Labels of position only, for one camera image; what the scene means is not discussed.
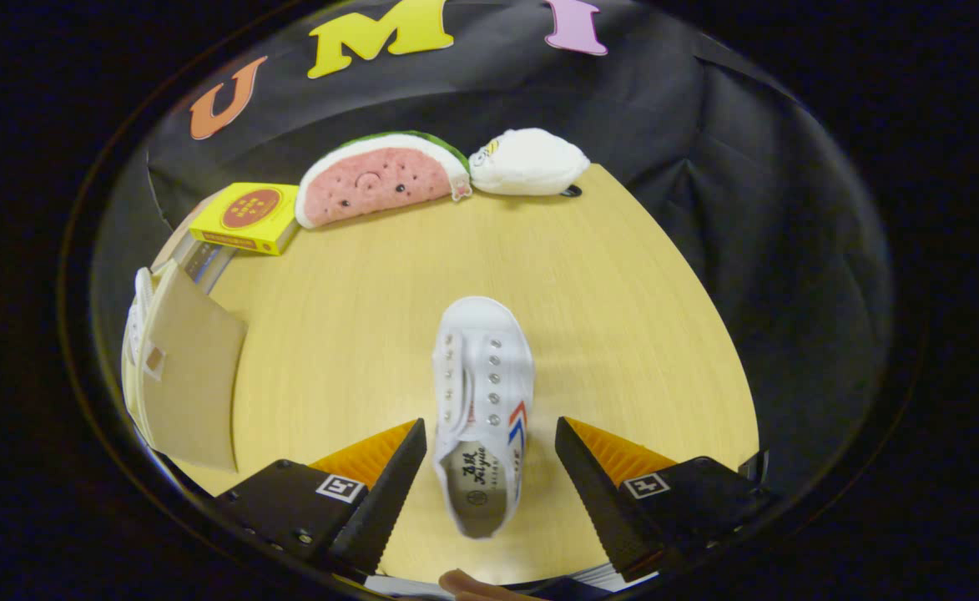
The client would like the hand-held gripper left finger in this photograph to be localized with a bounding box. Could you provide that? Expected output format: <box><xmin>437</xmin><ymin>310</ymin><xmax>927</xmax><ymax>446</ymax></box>
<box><xmin>214</xmin><ymin>417</ymin><xmax>428</xmax><ymax>577</ymax></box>

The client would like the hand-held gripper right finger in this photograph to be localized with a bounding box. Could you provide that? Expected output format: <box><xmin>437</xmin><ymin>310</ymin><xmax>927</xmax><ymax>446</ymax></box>
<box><xmin>554</xmin><ymin>416</ymin><xmax>778</xmax><ymax>583</ymax></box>

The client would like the white canvas shoe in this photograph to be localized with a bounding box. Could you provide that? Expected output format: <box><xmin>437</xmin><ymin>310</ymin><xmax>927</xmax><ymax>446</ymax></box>
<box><xmin>124</xmin><ymin>265</ymin><xmax>158</xmax><ymax>372</ymax></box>
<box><xmin>431</xmin><ymin>295</ymin><xmax>536</xmax><ymax>539</ymax></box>

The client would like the beige fabric storage box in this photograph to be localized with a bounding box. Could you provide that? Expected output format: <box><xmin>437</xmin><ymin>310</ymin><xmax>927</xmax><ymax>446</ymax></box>
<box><xmin>122</xmin><ymin>259</ymin><xmax>250</xmax><ymax>472</ymax></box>

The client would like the yellow box with red circle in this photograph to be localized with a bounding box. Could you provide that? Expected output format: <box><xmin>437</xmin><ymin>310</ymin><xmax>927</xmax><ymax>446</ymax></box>
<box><xmin>188</xmin><ymin>182</ymin><xmax>300</xmax><ymax>256</ymax></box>

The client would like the watermelon slice plush toy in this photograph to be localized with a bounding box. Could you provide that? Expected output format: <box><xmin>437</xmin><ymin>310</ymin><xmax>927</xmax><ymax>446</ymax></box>
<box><xmin>295</xmin><ymin>131</ymin><xmax>473</xmax><ymax>230</ymax></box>

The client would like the white plush toy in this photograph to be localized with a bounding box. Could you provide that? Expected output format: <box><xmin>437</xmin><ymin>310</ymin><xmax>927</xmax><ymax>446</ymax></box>
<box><xmin>468</xmin><ymin>128</ymin><xmax>592</xmax><ymax>198</ymax></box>

